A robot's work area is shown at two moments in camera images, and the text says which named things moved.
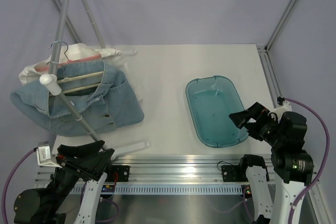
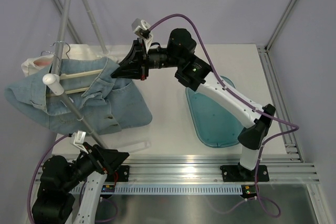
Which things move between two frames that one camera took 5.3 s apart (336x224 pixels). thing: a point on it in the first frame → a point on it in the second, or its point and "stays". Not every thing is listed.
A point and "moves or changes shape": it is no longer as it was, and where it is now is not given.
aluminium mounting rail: [187, 169] stays
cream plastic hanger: [80, 77] → [66, 75]
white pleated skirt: [77, 51] moves or changes shape
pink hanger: [84, 59] → [43, 62]
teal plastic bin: [211, 100] stays
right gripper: [259, 112] → [136, 64]
